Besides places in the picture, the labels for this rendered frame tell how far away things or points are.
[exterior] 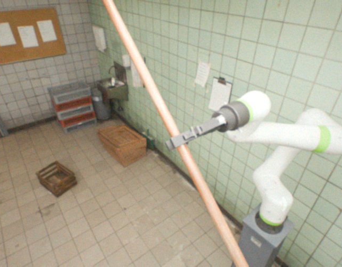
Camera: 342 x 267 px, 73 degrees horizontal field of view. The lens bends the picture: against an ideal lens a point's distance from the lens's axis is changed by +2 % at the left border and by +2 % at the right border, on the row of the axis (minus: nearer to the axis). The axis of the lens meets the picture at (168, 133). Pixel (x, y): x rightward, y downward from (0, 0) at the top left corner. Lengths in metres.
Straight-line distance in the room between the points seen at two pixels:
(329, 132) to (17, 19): 4.17
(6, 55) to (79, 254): 3.13
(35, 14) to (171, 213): 3.54
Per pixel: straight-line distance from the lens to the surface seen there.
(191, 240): 2.74
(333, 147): 1.14
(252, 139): 0.96
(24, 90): 4.70
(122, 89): 3.84
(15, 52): 4.50
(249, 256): 1.67
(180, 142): 0.65
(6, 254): 3.14
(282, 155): 1.35
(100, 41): 4.17
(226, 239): 0.70
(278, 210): 1.33
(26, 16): 4.45
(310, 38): 1.73
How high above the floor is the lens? 2.36
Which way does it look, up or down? 35 degrees down
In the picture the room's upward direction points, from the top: straight up
